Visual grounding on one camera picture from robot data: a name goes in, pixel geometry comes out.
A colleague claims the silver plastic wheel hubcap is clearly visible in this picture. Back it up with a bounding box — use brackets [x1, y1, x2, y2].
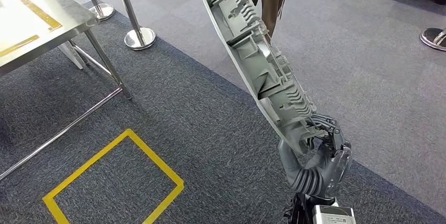
[194, 0, 327, 155]

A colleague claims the stainless steel workbench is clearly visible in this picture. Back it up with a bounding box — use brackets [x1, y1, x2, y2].
[0, 0, 133, 181]

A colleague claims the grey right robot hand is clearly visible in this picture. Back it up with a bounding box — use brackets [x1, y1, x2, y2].
[277, 114, 353, 200]

